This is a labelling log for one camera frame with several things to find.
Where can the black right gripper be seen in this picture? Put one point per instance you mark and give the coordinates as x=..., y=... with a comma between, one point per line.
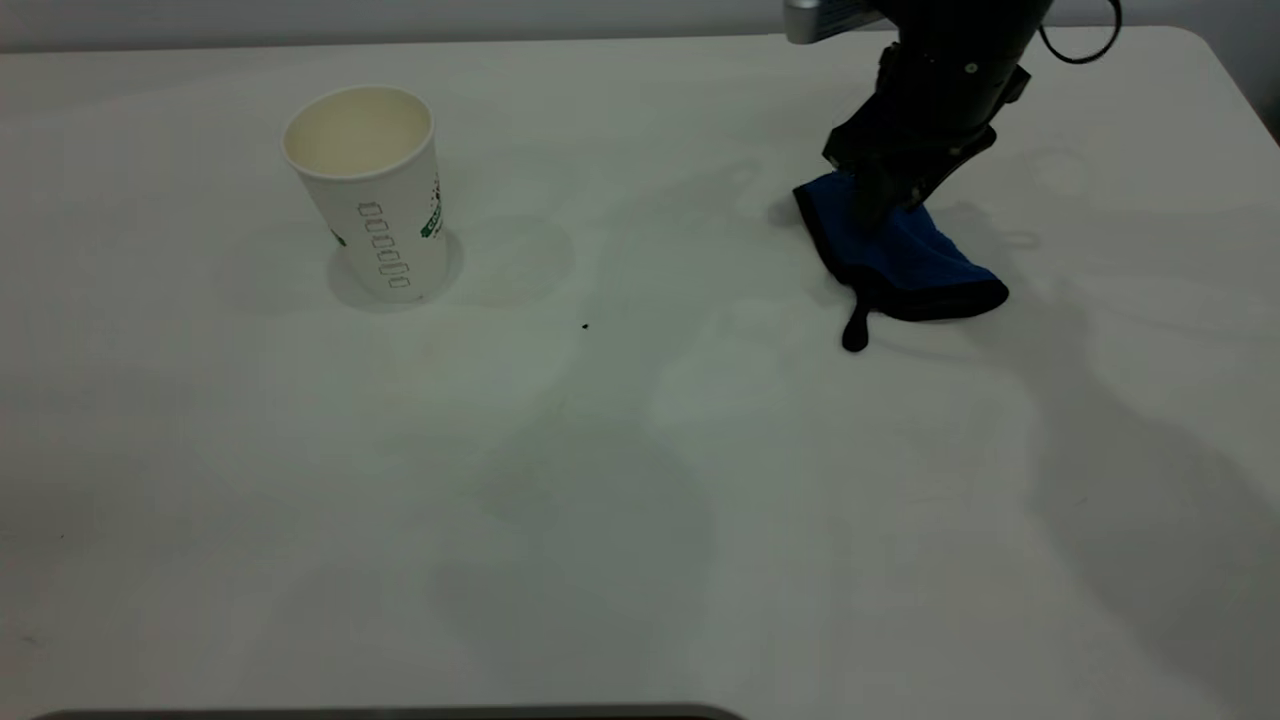
x=930, y=105

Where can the blue cloth black trim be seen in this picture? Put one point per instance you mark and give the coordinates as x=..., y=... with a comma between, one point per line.
x=920, y=265

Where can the white paper cup green print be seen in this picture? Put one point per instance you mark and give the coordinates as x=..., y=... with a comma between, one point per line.
x=375, y=200

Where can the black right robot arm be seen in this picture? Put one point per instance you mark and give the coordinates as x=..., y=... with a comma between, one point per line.
x=965, y=25

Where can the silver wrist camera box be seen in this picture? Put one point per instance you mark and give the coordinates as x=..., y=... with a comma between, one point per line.
x=825, y=18

